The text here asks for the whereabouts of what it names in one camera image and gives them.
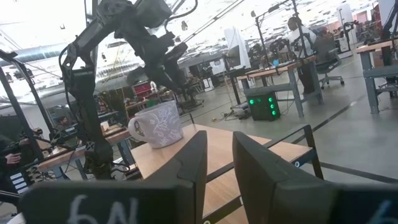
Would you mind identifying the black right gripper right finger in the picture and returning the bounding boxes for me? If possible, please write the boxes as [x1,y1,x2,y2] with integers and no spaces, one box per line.
[232,131,398,224]

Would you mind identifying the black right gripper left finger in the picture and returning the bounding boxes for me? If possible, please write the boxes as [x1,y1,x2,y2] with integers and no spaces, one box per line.
[18,130,208,224]

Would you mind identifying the lavender floral mug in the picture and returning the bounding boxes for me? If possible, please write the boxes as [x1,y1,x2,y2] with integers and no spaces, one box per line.
[127,100,184,149]

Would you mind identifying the wooden shelf with black legs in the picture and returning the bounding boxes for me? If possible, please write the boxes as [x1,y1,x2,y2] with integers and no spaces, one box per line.
[124,123,324,224]

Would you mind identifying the red tool chest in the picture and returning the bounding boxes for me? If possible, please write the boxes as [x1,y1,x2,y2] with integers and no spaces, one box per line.
[132,80,154,100]

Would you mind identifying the wooden workbench with grey legs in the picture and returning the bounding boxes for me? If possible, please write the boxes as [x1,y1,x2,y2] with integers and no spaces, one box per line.
[238,55,324,118]
[37,124,134,181]
[355,39,398,114]

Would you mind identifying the white monitor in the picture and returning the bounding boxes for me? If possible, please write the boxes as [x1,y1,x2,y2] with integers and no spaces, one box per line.
[223,27,252,71]

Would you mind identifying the black computer with green lights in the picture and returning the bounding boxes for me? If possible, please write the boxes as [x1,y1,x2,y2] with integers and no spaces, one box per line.
[247,91,281,122]

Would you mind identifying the person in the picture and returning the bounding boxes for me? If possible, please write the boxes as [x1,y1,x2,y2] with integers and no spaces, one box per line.
[286,16,320,94]
[0,133,22,194]
[55,115,71,131]

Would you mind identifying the grey office chair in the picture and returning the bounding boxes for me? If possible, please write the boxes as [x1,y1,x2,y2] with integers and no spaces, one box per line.
[312,35,346,91]

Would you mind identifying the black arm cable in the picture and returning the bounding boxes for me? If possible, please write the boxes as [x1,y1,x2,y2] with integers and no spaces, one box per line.
[164,0,200,32]

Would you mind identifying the black rig frame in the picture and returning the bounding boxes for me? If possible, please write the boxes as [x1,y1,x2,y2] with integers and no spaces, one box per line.
[0,49,44,162]

